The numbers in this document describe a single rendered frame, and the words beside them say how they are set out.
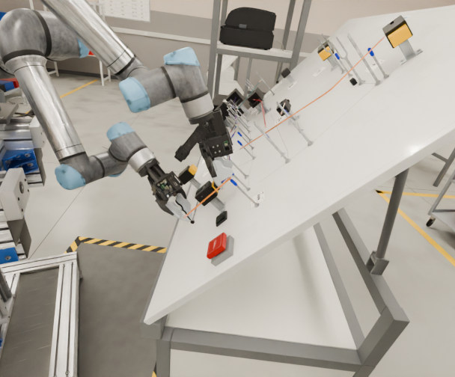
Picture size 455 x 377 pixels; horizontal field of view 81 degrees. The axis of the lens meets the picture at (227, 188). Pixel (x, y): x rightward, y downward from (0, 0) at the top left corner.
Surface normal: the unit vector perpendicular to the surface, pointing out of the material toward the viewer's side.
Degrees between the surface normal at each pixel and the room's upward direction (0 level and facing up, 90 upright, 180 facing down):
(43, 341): 0
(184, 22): 90
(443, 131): 50
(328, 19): 90
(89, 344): 0
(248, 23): 90
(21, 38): 61
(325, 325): 0
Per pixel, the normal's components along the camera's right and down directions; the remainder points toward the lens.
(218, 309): 0.12, -0.86
